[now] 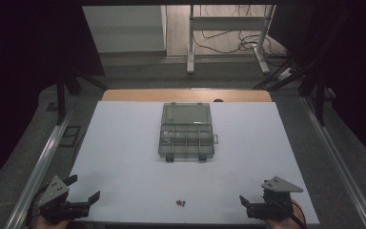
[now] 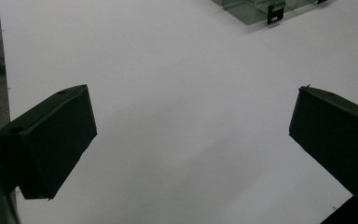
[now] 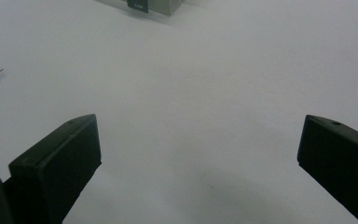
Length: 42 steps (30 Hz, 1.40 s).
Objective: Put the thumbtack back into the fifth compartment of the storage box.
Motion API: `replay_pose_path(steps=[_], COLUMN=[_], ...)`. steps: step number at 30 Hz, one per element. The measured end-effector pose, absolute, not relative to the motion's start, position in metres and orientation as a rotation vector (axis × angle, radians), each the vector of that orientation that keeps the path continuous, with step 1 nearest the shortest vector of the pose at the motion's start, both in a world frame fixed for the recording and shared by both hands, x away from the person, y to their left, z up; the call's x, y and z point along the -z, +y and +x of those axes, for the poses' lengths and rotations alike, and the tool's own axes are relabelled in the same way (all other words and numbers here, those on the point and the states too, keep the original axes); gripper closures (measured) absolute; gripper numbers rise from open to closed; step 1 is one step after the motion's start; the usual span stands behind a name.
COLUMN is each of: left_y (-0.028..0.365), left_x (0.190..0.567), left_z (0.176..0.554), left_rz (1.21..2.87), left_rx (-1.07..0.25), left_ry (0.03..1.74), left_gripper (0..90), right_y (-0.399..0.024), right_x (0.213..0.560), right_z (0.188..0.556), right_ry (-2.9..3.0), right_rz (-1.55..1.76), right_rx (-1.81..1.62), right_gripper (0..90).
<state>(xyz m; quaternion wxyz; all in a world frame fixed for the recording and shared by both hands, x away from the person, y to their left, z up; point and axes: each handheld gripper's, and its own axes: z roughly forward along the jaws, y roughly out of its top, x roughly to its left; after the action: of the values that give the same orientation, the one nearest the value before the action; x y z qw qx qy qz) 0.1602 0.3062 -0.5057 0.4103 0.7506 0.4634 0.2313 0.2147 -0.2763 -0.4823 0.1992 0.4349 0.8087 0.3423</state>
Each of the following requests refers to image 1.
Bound white power strip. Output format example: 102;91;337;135
276;68;294;82

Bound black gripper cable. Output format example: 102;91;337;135
26;184;51;228
274;198;308;229

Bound person's right hand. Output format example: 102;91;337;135
265;199;304;229

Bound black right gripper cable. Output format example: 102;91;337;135
274;198;308;229

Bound thin red wire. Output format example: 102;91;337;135
294;201;307;225

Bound person's left hand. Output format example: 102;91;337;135
32;218;71;229

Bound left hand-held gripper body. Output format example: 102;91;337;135
37;175;92;224

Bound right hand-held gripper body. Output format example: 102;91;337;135
247;176;304;221

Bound black metal stand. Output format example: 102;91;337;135
254;56;332;128
55;68;109;126

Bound black floor cables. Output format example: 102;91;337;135
192;4;289;60

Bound aluminium rail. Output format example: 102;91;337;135
299;94;366;229
3;98;79;229

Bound white cabinet panel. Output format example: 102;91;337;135
82;5;168;54

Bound white table cover sheet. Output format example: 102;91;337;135
67;100;320;225

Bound white metal desk frame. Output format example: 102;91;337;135
186;4;276;76

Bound clear grey compartment box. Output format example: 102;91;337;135
157;101;219;163

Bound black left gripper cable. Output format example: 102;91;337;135
26;184;51;228

